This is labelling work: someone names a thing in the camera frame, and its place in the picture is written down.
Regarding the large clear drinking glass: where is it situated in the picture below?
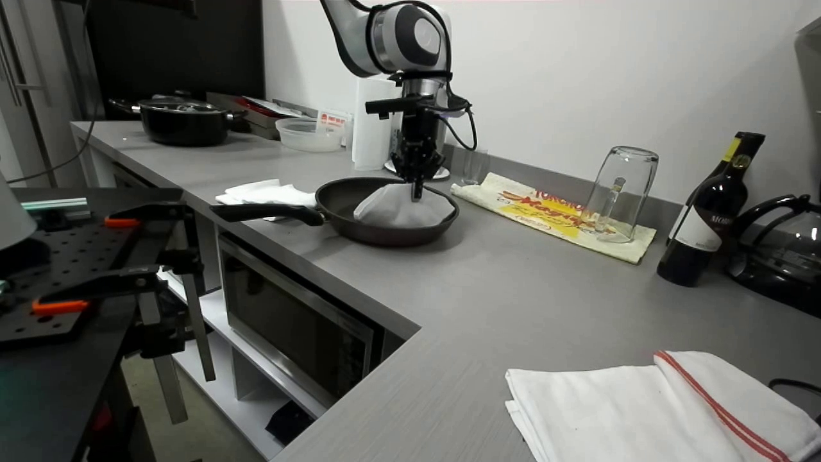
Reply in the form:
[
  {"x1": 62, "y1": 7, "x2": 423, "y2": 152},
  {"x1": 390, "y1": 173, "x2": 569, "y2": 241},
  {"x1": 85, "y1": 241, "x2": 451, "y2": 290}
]
[{"x1": 584, "y1": 143, "x2": 661, "y2": 246}]

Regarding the white plate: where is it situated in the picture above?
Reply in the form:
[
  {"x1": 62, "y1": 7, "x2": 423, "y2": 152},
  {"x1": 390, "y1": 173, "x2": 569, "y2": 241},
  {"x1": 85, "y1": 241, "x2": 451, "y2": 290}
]
[{"x1": 381, "y1": 156, "x2": 453, "y2": 186}]

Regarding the plain white towel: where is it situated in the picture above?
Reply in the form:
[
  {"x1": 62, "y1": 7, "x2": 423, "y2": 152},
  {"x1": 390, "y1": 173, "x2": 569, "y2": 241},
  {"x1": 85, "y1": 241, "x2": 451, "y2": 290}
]
[{"x1": 212, "y1": 178, "x2": 319, "y2": 210}]

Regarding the black coffee maker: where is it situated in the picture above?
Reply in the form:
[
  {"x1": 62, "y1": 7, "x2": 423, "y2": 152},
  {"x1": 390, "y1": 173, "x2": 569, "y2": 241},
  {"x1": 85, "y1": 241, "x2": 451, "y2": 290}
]
[{"x1": 723, "y1": 16, "x2": 821, "y2": 320}]

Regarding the white towel with red stripe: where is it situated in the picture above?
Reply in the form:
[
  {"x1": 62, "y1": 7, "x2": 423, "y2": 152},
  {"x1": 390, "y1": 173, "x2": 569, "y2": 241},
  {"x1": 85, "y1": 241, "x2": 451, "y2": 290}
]
[{"x1": 502, "y1": 346, "x2": 821, "y2": 462}]

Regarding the black clamp with orange handle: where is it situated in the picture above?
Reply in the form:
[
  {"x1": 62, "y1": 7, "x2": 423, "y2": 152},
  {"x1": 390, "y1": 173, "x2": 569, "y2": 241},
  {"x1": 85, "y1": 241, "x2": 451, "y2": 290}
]
[
  {"x1": 0, "y1": 261, "x2": 220, "y2": 383},
  {"x1": 34, "y1": 201, "x2": 188, "y2": 246}
]

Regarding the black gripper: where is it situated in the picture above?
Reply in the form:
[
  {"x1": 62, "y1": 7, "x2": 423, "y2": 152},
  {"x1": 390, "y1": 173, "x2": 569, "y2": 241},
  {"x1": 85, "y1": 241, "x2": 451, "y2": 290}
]
[{"x1": 398, "y1": 111, "x2": 446, "y2": 206}]

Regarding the small clear glass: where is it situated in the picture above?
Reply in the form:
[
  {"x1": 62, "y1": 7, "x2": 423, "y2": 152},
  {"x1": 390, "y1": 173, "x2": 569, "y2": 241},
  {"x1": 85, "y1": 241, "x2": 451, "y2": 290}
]
[{"x1": 448, "y1": 146, "x2": 485, "y2": 188}]

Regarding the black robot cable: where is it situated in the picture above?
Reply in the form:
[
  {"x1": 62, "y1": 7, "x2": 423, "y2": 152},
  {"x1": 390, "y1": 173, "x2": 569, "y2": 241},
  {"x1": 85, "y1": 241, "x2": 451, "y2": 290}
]
[{"x1": 435, "y1": 91, "x2": 482, "y2": 156}]

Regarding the clear plastic container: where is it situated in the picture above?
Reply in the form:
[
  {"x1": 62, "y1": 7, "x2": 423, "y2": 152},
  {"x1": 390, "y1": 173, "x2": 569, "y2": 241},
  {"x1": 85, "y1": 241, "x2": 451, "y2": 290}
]
[{"x1": 275, "y1": 114, "x2": 348, "y2": 155}]

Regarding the black monitor screen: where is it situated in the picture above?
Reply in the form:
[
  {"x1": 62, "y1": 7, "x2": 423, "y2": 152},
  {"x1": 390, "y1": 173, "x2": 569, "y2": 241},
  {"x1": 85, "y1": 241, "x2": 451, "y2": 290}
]
[{"x1": 83, "y1": 0, "x2": 267, "y2": 111}]

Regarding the dark nonstick frying pan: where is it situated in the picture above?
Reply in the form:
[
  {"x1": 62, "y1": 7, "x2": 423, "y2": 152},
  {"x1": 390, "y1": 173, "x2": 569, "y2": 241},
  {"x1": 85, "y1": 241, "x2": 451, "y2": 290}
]
[{"x1": 210, "y1": 175, "x2": 461, "y2": 251}]

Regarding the black cooking pot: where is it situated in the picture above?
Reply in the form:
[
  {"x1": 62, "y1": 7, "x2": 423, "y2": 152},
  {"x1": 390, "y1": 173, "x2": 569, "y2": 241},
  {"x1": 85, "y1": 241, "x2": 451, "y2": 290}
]
[{"x1": 127, "y1": 91, "x2": 237, "y2": 150}]

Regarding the yellow red printed tea towel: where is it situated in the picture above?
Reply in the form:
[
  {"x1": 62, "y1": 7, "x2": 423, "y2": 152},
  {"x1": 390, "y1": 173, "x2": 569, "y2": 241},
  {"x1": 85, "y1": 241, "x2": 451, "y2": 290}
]
[{"x1": 448, "y1": 170, "x2": 659, "y2": 268}]

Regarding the grey under-counter cabinet unit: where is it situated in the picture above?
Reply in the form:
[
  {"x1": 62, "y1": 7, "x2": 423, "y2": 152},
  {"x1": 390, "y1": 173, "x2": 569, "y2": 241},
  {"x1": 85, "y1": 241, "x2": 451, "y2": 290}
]
[{"x1": 174, "y1": 207, "x2": 408, "y2": 435}]

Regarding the black perforated mounting board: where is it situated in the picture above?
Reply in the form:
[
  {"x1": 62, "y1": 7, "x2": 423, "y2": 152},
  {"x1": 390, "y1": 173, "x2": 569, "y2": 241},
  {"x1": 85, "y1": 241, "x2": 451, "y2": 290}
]
[{"x1": 0, "y1": 186, "x2": 188, "y2": 346}]

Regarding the white towel with blue stripe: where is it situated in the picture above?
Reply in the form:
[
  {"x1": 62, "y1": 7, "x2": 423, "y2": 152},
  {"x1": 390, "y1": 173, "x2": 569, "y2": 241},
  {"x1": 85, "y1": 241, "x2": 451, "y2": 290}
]
[{"x1": 352, "y1": 180, "x2": 456, "y2": 231}]

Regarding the wine bottle with yellow neck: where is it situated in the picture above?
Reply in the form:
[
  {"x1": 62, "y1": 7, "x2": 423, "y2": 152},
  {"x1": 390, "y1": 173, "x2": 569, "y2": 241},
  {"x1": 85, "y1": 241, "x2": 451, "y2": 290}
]
[{"x1": 653, "y1": 128, "x2": 766, "y2": 290}]

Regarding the tall white container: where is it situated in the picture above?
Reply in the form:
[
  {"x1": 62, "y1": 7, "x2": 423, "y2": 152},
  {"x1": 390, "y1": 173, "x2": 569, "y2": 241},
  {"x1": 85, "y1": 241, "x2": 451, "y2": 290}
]
[{"x1": 348, "y1": 74, "x2": 398, "y2": 173}]

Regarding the flat printed box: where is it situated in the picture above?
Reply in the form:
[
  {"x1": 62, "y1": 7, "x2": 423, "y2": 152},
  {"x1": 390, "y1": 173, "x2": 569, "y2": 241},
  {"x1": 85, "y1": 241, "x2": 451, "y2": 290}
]
[{"x1": 228, "y1": 92, "x2": 322, "y2": 142}]

